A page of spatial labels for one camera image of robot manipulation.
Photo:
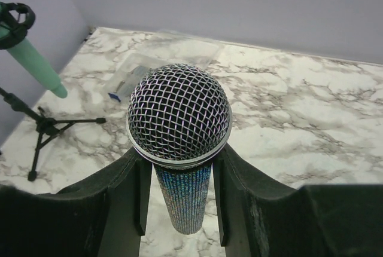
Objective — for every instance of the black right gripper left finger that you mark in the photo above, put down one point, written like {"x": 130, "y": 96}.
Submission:
{"x": 104, "y": 214}

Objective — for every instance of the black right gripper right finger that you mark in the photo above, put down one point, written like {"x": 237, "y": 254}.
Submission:
{"x": 259, "y": 216}

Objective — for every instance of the rhinestone mesh-head microphone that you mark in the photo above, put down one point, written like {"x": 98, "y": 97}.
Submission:
{"x": 179, "y": 118}

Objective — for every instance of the mint green microphone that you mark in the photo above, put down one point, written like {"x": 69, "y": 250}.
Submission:
{"x": 16, "y": 20}

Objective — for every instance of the black tripod shock-mount stand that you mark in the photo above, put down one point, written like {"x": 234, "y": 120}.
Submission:
{"x": 48, "y": 128}

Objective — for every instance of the clear plastic screw box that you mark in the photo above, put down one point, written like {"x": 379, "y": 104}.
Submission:
{"x": 163, "y": 48}

